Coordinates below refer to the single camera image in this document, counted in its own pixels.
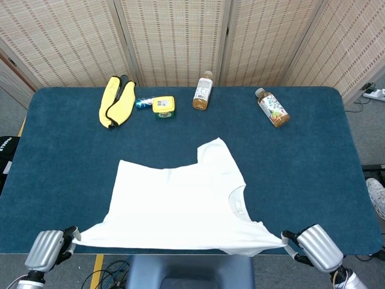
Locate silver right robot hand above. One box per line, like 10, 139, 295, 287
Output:
281, 223, 344, 273

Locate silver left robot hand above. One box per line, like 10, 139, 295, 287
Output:
25, 226, 82, 273

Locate white t-shirt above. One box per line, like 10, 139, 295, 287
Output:
72, 137, 288, 258

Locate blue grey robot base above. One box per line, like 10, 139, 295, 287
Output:
125, 255, 256, 289

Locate woven folding screen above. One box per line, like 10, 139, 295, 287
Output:
0, 0, 385, 107

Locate white sneaker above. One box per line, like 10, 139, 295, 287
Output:
365, 177, 385, 218

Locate blue carpet table cover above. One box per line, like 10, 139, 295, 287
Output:
0, 86, 382, 255

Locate black bag with white lettering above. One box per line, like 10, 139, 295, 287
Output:
0, 135, 20, 196

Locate tea bottle with fruit label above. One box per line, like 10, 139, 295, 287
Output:
254, 87, 291, 128

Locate yellow cloth with black trim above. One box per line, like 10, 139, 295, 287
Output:
99, 75, 137, 131

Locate white power strip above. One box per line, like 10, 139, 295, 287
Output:
363, 88, 385, 101

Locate blue drink can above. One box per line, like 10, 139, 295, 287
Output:
135, 96, 155, 110

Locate green tub with yellow lid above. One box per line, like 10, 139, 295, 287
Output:
152, 95, 177, 120

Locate amber tea bottle white label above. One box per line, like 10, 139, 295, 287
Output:
192, 70, 215, 111

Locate tangled floor cables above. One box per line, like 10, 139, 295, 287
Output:
81, 258, 131, 289

